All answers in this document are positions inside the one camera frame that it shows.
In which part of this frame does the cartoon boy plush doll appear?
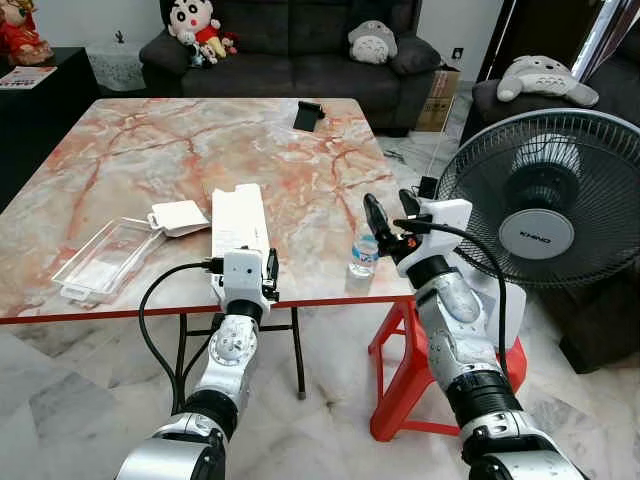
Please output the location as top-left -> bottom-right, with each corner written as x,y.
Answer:
164,0 -> 232,68

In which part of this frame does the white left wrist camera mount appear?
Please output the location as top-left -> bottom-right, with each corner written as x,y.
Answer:
221,249 -> 269,307

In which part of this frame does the clear plastic tray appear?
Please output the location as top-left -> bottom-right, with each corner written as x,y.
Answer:
51,216 -> 167,305

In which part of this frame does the large grey totoro plush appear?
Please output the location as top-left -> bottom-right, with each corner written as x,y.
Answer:
496,55 -> 602,109

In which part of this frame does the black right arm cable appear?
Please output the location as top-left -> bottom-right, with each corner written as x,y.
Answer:
393,217 -> 509,353

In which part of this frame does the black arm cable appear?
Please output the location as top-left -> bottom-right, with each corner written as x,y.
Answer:
137,257 -> 225,413
393,217 -> 509,353

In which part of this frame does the small grey totoro plush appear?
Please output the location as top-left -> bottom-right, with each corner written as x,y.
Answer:
347,20 -> 400,67

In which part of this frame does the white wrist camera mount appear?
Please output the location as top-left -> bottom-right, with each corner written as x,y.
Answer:
221,249 -> 269,307
397,198 -> 474,278

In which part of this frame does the dark grey sofa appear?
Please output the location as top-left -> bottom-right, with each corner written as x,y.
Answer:
139,0 -> 447,138

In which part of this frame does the red and gold figurine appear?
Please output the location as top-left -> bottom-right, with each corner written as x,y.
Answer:
0,0 -> 54,67

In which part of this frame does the marble pattern folding table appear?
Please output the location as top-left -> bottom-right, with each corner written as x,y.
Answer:
0,97 -> 453,401

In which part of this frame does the small clear water bottle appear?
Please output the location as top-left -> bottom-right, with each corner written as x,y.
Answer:
349,235 -> 380,280

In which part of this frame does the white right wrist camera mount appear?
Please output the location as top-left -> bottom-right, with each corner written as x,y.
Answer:
397,198 -> 474,278

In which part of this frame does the white and red booklet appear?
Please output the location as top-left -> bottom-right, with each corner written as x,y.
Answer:
0,65 -> 59,92

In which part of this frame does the black low cabinet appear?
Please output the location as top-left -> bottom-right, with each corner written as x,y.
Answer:
0,46 -> 102,213

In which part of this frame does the red plastic stool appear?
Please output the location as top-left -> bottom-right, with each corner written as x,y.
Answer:
367,293 -> 529,444

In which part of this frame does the brown cardboard box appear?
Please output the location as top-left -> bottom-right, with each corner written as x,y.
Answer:
414,64 -> 462,134

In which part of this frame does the black and white table fan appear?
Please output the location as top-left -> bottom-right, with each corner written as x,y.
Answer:
436,108 -> 640,353

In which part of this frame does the dark grey loveseat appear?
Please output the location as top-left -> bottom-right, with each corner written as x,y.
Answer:
471,45 -> 640,377

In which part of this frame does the long white carton box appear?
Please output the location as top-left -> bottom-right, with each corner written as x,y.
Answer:
209,183 -> 273,269

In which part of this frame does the lace covered side table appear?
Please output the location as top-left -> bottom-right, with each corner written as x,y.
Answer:
84,40 -> 150,94

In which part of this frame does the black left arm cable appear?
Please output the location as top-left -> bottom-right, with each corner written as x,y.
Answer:
137,257 -> 225,413

